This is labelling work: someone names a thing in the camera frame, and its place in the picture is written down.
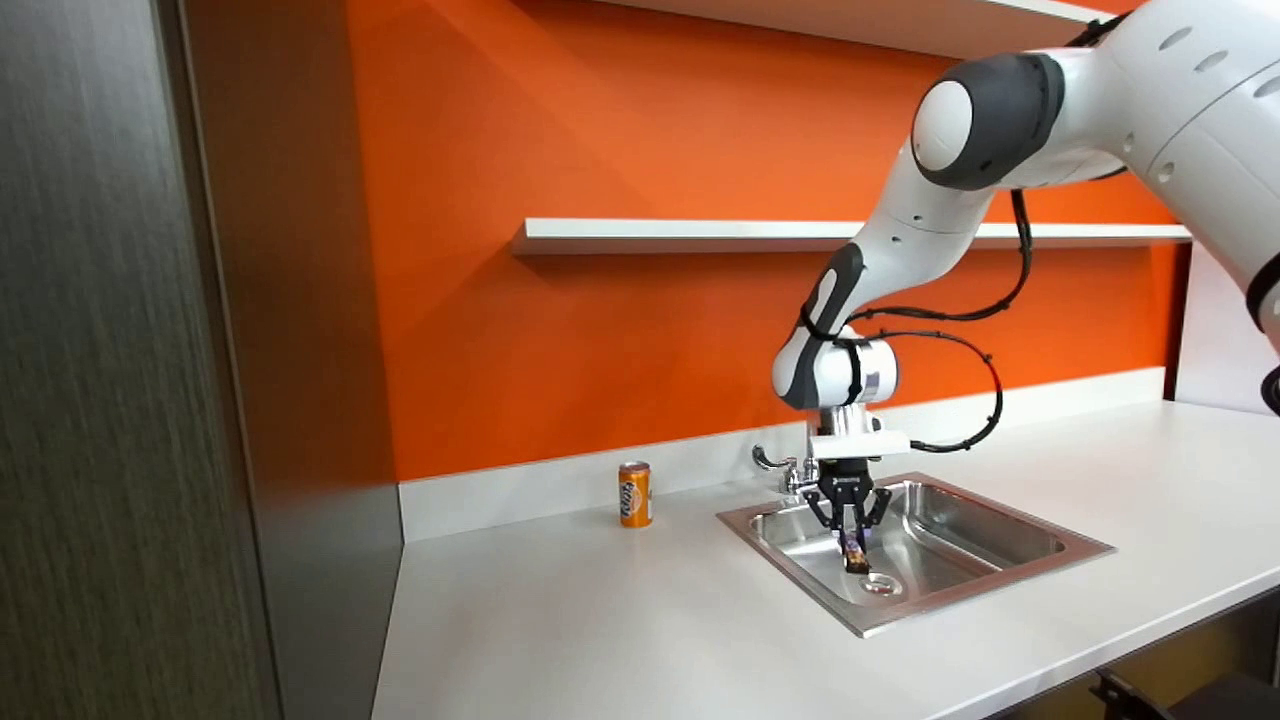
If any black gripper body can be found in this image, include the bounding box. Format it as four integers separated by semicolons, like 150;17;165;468
810;457;882;514

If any stainless steel sink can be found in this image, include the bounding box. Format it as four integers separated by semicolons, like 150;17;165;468
715;468;1121;640

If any chrome faucet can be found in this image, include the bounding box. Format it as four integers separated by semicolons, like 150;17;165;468
748;419;818;499

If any orange soda can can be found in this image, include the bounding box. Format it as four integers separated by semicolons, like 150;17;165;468
614;461;656;534

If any white counter backsplash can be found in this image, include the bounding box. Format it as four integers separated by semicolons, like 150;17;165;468
395;364;1170;550

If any white refrigerator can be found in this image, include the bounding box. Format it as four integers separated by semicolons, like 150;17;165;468
1168;237;1280;419

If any dark grey wood cabinet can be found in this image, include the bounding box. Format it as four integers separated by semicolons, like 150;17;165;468
0;0;408;720

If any long white wall shelf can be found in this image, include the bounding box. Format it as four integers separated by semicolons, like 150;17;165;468
512;217;1196;262

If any high white wall shelf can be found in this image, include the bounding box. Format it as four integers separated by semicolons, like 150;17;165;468
597;0;1121;64

